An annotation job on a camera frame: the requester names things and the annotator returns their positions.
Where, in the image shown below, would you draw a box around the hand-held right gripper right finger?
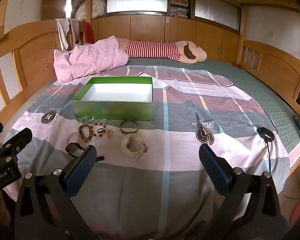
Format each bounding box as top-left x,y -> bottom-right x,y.
199,144 -> 292,240

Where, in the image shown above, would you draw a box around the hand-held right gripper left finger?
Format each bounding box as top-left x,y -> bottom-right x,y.
14,144 -> 98,240

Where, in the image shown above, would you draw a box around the black wrist watch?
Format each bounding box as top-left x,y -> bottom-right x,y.
65,142 -> 105,161

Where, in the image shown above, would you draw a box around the red bead bracelet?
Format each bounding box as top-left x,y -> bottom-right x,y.
91,122 -> 110,138

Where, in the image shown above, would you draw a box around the white wrist watch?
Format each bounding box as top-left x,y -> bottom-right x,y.
121,133 -> 148,161

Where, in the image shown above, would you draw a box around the metal bangle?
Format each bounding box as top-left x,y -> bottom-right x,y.
120,120 -> 140,134

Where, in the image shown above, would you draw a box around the green rectangular box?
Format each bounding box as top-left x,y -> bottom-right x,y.
71,77 -> 153,122

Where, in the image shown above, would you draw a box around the plaid bed sheet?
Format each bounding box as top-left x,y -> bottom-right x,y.
11,65 -> 290,240

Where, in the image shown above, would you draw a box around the wooden headboard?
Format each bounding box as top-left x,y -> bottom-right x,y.
0,19 -> 90,133

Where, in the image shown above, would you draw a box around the pink slipper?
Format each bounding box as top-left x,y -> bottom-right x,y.
289,200 -> 300,227

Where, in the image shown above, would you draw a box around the green bed mat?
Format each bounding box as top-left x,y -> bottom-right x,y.
127,57 -> 300,153

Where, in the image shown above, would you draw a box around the pink quilt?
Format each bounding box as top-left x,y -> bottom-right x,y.
53,36 -> 129,83

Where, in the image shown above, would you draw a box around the grey hanging clothes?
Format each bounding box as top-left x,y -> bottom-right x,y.
55,18 -> 80,52

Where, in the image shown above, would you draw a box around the wooden footboard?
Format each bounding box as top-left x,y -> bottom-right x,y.
236,40 -> 300,117

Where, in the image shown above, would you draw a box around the red cloth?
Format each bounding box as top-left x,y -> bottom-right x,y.
84,22 -> 94,44

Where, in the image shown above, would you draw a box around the striped long plush toy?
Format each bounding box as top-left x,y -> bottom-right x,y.
116,38 -> 207,64

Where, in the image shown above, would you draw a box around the wooden cabinets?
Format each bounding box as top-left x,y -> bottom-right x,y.
92,14 -> 240,64

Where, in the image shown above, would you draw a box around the white stuffed bags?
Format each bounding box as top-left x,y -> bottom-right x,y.
75,0 -> 106,20

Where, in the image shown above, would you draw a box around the narrow ribbed glass window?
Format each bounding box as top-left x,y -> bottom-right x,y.
195,0 -> 241,34

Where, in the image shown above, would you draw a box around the pink bead bracelet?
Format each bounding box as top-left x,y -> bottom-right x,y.
66,132 -> 80,144

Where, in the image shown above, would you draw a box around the brown bead bracelet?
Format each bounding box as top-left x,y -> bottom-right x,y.
78,124 -> 95,141

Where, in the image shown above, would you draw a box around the black round device with cable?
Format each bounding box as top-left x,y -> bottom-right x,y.
257,127 -> 275,174

